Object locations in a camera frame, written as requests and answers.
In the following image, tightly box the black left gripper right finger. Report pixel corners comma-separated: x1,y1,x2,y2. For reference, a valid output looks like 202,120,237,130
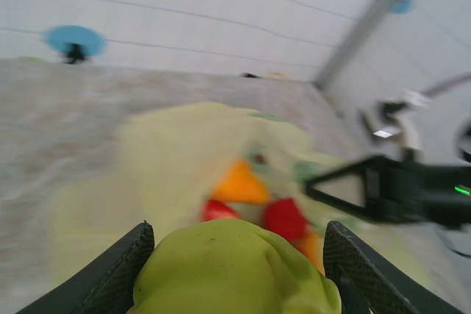
323,220,465,314

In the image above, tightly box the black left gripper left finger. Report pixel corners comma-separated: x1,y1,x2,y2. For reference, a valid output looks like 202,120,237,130
16,220,156,314

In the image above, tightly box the red wrinkled apple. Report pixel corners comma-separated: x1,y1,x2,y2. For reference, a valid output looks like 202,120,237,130
261,197,308,242

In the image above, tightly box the yellow-green wrinkled fruit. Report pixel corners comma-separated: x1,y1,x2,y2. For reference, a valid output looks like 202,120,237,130
127,218,342,314

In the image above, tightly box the yellow translucent plastic bag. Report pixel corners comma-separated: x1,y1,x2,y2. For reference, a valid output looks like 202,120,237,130
54,102,431,293

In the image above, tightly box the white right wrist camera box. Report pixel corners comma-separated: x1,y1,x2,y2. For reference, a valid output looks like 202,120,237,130
358,88,431,160

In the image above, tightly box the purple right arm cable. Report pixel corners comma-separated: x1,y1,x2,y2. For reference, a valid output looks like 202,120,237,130
422,72,471,96

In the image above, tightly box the black dolphin yellow ring sticker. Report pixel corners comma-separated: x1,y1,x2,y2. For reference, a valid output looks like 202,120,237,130
240,71,287,81

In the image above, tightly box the aluminium corner post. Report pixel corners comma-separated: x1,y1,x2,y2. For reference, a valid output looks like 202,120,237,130
312,0,430,85

